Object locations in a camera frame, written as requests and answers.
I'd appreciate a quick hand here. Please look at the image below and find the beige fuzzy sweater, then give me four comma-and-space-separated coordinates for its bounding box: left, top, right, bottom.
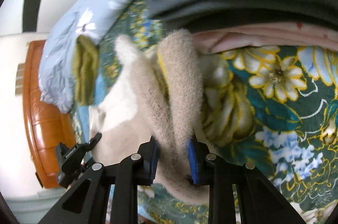
88, 28, 230, 205

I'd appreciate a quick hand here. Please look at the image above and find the teal floral bed blanket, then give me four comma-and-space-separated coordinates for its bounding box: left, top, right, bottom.
71, 0, 338, 224

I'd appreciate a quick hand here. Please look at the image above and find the olive green knit garment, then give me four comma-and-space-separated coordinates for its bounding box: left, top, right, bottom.
72, 35, 99, 106

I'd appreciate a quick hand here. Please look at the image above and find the light blue floral duvet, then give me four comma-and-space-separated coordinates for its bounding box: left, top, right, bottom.
38, 0, 133, 113

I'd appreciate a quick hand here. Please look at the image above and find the pink folded garment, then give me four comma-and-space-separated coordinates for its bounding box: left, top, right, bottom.
193, 22, 337, 54

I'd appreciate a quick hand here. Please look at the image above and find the orange wooden bed frame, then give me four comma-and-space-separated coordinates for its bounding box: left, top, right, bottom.
22, 40, 76, 188

